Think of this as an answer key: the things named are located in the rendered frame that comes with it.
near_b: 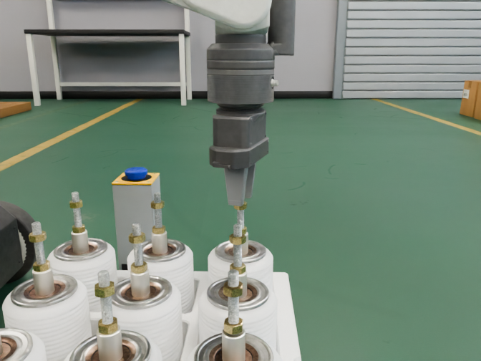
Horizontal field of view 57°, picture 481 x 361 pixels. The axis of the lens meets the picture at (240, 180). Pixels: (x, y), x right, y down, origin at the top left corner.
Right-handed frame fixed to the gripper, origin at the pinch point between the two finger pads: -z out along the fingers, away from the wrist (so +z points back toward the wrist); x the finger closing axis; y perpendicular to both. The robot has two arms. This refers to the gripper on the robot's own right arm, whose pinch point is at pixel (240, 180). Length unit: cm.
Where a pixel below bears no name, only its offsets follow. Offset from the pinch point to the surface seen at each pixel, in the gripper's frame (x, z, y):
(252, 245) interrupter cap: -2.2, -10.6, 1.1
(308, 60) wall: -489, 9, -88
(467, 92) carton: -384, -16, 75
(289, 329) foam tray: 6.0, -18.0, 9.0
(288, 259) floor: -50, -36, -4
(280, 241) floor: -61, -36, -9
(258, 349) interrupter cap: 20.7, -10.6, 9.3
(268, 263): 0.8, -11.5, 4.6
